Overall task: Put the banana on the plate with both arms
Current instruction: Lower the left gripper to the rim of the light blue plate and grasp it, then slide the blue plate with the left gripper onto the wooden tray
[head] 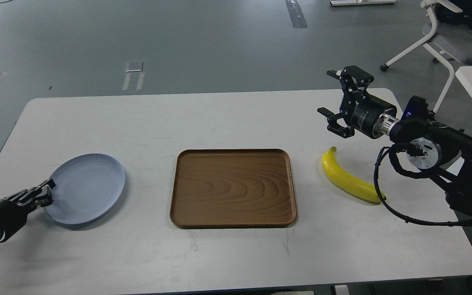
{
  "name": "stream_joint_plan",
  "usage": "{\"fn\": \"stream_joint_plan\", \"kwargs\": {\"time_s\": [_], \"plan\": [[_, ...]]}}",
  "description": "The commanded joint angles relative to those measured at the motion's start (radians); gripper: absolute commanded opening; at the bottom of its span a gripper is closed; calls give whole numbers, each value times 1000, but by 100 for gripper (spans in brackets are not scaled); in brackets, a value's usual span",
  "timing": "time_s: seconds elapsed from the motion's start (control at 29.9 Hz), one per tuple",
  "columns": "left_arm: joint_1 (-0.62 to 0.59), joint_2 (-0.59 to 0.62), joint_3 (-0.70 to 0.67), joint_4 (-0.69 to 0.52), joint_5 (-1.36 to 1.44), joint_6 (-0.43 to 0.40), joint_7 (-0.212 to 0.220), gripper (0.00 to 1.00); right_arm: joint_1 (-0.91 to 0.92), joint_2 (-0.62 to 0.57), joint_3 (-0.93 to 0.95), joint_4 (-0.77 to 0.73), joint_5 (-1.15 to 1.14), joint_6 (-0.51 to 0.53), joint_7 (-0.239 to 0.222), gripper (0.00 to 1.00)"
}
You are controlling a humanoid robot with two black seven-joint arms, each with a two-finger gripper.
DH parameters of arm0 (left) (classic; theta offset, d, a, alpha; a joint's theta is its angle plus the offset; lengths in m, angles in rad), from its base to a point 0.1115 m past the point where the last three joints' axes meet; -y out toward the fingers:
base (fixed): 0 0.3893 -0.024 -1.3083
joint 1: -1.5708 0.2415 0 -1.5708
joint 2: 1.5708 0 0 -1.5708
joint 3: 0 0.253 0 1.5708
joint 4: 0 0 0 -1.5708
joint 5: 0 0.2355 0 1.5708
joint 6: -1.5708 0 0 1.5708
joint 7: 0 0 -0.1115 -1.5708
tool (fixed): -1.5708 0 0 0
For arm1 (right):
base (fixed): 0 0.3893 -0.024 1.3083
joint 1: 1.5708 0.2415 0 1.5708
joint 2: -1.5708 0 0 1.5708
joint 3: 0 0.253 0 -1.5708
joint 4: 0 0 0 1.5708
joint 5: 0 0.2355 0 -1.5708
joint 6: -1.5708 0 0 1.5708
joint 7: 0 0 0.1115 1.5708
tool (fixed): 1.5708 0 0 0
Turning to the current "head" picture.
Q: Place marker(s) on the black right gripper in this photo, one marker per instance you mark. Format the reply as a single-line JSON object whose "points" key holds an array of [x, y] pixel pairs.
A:
{"points": [[359, 109]]}

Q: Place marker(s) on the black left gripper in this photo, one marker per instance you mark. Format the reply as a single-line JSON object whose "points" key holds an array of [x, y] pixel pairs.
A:
{"points": [[14, 213]]}

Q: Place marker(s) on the light blue plate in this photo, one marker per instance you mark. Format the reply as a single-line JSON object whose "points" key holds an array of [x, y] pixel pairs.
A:
{"points": [[86, 187]]}

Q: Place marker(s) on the yellow banana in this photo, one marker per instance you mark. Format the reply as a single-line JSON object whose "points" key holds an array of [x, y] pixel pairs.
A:
{"points": [[346, 181]]}

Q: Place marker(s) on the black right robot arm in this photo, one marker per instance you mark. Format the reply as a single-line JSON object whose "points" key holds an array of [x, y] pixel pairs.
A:
{"points": [[422, 147]]}

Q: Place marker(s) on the white office chair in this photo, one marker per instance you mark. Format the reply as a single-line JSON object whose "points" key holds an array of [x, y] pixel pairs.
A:
{"points": [[440, 39]]}

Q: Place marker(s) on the brown wooden tray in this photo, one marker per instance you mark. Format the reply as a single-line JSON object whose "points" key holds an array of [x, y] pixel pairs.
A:
{"points": [[233, 188]]}

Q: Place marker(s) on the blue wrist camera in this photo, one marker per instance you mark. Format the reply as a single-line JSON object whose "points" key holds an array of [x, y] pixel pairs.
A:
{"points": [[417, 108]]}

